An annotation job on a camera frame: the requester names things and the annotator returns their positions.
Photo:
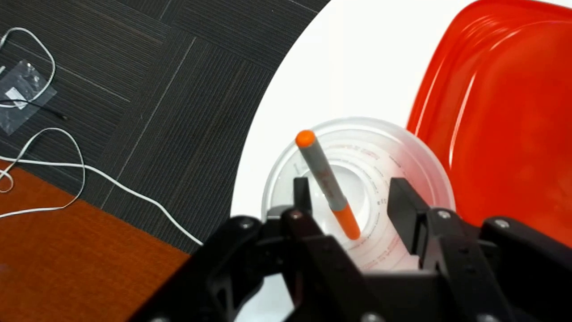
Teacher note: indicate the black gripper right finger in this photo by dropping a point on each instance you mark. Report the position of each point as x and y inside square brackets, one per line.
[406, 212]

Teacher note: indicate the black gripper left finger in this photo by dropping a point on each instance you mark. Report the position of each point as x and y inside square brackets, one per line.
[302, 196]

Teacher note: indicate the clear plastic measuring cup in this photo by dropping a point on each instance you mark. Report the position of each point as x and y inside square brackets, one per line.
[364, 155]

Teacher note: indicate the clear plastic bag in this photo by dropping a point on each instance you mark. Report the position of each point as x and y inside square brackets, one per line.
[21, 94]

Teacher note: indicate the round white table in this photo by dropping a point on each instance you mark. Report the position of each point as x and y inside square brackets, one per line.
[357, 60]

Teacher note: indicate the red square plate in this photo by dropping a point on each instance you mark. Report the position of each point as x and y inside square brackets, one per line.
[495, 108]

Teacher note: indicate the orange capped grey marker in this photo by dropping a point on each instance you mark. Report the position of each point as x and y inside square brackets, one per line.
[322, 173]

